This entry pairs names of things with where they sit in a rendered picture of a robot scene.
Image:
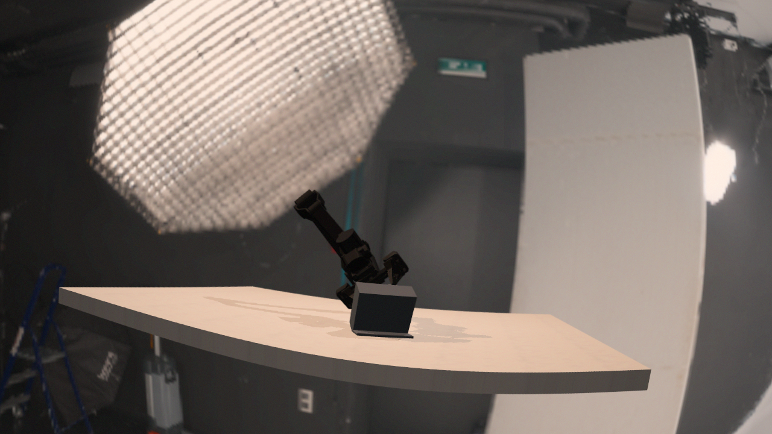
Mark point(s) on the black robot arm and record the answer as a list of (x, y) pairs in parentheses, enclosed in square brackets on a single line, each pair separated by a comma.
[(354, 252)]

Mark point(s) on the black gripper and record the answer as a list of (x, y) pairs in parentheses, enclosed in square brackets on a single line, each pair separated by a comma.
[(395, 269)]

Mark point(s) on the grey flat panel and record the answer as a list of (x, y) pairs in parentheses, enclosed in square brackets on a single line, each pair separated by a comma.
[(382, 310)]

